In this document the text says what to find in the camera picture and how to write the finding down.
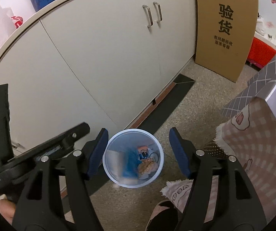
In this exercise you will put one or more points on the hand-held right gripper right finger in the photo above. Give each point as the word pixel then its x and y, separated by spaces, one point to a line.
pixel 180 154

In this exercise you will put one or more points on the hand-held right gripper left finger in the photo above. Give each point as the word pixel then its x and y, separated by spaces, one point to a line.
pixel 97 154

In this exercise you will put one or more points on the light blue plastic bin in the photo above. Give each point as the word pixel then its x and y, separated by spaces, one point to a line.
pixel 111 166

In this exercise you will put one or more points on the blue snack packet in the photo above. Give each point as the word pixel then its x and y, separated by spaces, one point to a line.
pixel 130 161

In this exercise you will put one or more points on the pile of snack wrappers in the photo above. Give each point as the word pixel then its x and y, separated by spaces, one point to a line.
pixel 147 167

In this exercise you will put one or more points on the person's left hand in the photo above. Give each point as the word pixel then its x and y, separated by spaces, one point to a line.
pixel 7 211

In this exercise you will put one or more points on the dark dotted cloth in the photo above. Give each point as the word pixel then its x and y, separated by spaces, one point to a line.
pixel 213 149

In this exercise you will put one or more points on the pink slipper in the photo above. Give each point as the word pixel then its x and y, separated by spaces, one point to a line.
pixel 162 215

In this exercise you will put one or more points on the pink bear print cloth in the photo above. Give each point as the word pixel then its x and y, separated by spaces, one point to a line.
pixel 255 130

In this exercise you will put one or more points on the white low cabinet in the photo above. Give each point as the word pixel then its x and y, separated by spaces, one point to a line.
pixel 92 53

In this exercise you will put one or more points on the tall cardboard box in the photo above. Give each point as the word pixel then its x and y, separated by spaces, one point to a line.
pixel 224 57

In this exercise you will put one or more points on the grey checked tablecloth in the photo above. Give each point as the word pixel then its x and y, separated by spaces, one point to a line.
pixel 267 77

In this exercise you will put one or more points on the red box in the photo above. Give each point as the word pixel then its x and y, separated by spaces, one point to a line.
pixel 261 51

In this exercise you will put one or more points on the small white plastic bag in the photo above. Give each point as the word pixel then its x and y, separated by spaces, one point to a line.
pixel 261 25

